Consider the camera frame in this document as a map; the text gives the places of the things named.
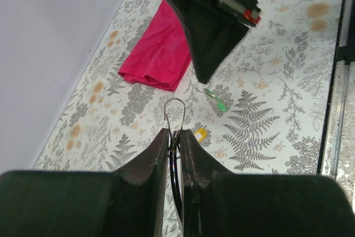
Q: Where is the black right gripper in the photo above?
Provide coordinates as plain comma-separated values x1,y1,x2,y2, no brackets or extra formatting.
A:
166,0,261,84

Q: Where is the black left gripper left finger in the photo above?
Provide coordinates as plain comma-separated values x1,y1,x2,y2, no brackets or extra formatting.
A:
1,129,169,236

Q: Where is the red folded cloth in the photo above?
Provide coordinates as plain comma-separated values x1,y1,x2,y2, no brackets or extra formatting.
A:
118,0,191,92

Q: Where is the aluminium front rail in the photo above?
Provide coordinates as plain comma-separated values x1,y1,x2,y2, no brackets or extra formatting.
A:
318,0,355,182

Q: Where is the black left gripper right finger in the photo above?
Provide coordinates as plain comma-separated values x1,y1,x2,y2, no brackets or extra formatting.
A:
180,130,354,236

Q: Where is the green key tag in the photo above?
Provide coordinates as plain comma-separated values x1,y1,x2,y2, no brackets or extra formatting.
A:
203,88,227,113

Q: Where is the key with white-yellow tag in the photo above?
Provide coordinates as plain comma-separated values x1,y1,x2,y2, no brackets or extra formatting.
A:
194,128,207,142

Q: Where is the metal keyring with clips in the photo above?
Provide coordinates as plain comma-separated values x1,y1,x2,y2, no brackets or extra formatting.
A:
164,98,186,226

